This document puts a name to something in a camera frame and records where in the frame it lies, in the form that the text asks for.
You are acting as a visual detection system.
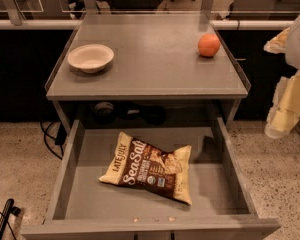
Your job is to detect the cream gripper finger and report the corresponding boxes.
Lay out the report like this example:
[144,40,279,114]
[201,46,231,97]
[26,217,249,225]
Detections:
[263,28,290,54]
[265,70,300,139]

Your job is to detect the brown Sea Salt chip bag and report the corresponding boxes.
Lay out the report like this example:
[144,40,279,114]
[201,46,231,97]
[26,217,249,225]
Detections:
[99,132,192,205]

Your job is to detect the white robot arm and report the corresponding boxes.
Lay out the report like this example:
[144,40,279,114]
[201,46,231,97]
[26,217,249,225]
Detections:
[264,15,300,139]

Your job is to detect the grey cabinet with counter top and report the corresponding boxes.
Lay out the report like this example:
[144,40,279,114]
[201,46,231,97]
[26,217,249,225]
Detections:
[46,13,250,129]

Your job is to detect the open grey top drawer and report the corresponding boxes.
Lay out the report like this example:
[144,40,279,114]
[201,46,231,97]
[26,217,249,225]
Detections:
[20,117,282,240]

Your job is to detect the orange fruit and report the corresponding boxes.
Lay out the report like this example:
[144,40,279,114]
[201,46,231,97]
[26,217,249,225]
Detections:
[198,34,220,57]

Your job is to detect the white paper bowl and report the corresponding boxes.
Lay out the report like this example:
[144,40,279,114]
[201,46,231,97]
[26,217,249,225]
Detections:
[67,44,114,73]

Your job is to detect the black stand base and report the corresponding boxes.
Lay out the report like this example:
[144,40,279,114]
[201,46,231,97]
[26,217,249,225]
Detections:
[0,198,21,240]

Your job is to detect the black cables on floor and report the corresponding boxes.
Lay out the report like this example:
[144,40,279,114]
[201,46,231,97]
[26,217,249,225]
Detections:
[39,120,68,161]

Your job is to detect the white horizontal rail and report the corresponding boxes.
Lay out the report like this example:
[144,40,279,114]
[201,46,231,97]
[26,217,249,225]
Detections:
[0,20,292,30]

